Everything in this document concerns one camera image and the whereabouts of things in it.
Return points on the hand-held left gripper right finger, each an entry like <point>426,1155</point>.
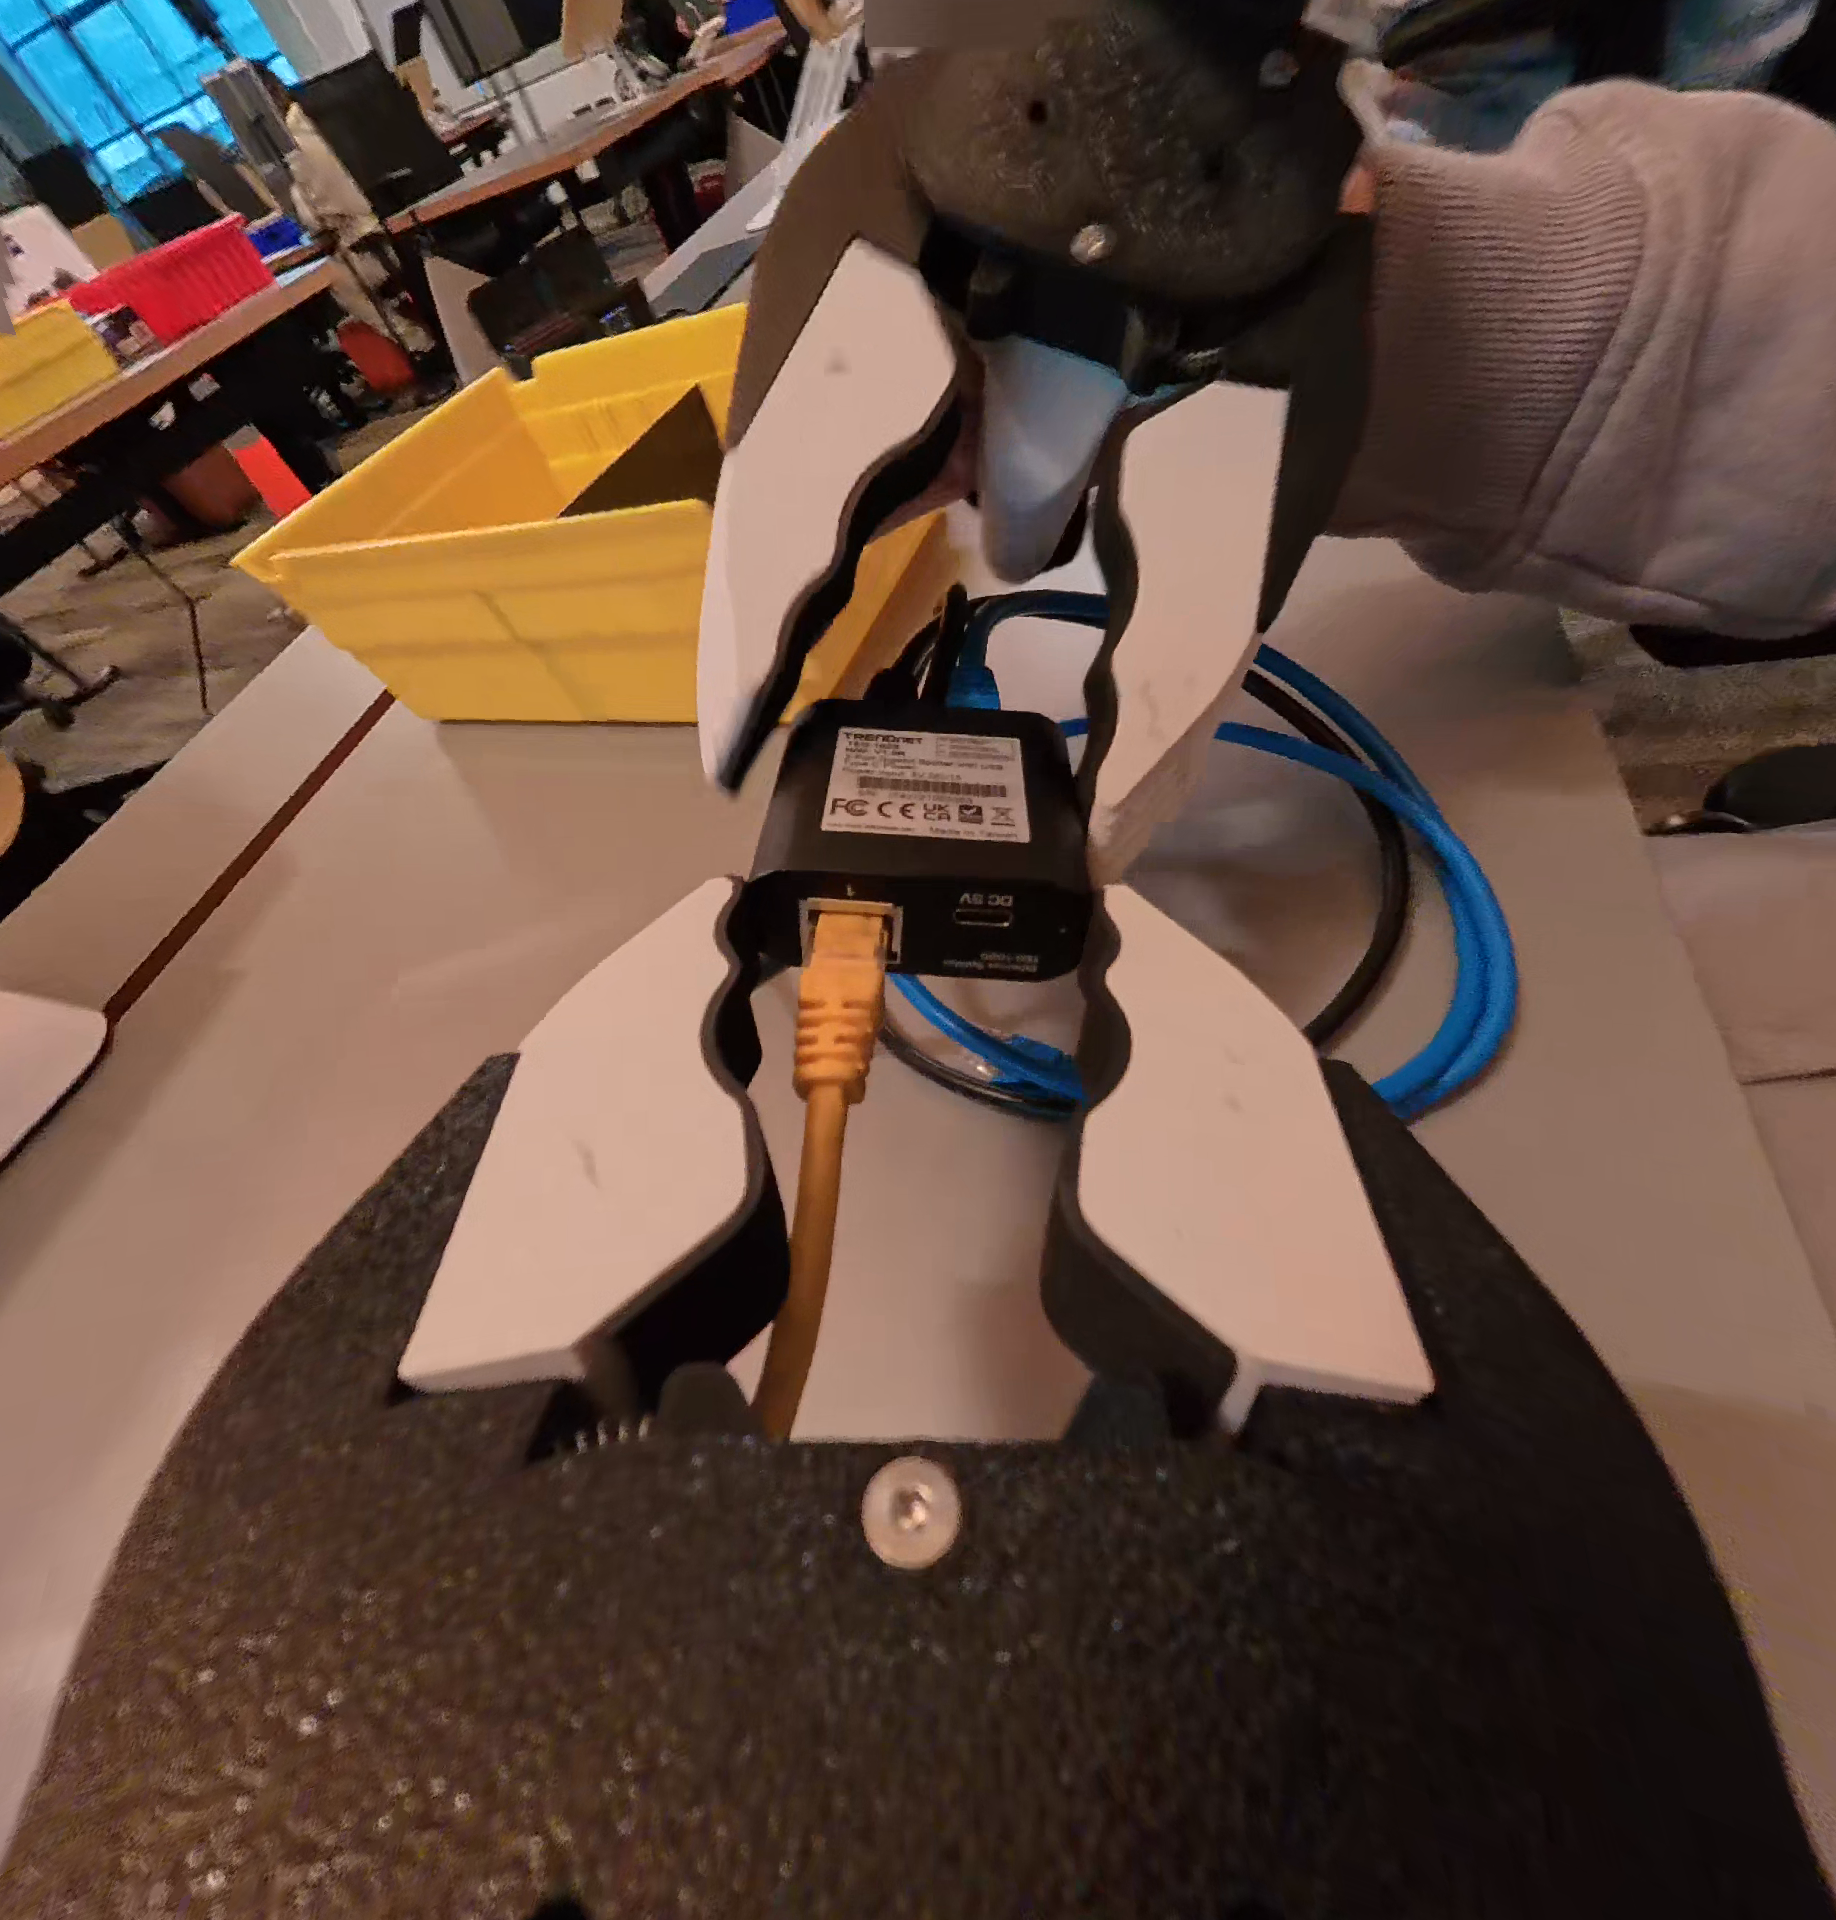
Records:
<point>1234,1185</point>

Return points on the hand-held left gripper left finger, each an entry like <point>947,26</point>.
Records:
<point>586,1171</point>

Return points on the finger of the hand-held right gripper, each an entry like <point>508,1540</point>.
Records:
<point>820,420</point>
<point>1181,600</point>

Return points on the black network splitter box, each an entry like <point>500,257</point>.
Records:
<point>919,812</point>

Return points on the grey desk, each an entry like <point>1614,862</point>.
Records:
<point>452,838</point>

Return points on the black office chair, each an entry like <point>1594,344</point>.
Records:
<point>378,136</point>

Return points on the white stand base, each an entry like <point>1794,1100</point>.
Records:
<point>17,1080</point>

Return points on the red plastic bin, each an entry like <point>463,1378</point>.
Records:
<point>182,279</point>

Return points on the long wooden table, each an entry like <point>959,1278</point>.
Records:
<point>154,375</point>

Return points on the small yellow plastic bin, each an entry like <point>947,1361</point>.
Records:
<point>31,368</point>

